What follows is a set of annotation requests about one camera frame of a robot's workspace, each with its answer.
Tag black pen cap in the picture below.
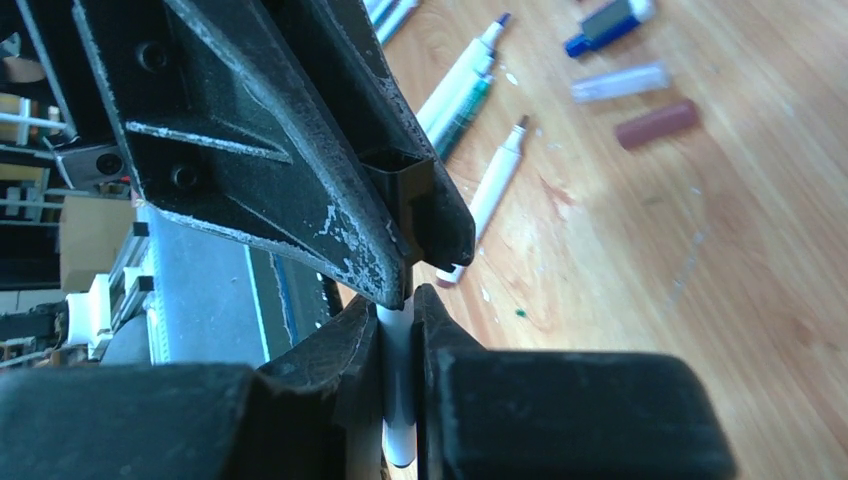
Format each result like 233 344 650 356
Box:
362 149 434 266

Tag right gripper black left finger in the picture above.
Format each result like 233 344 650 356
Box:
1 297 381 479

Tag navy pen cap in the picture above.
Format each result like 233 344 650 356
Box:
564 0 656 58

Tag dark blue capped marker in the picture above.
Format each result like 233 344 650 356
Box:
416 12 512 134

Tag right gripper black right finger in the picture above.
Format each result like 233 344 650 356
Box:
414 284 737 479

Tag brown capped white marker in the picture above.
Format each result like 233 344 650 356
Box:
469 114 530 247

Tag silver grey pen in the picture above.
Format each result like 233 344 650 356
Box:
426 70 494 162

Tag brown pen cap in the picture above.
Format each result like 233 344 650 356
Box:
614 99 700 150

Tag black capped white marker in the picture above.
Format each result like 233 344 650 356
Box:
376 297 417 468

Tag clear grey pen cap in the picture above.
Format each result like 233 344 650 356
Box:
571 61 672 104

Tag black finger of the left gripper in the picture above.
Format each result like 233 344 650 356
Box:
263 1 475 268
13 1 408 307

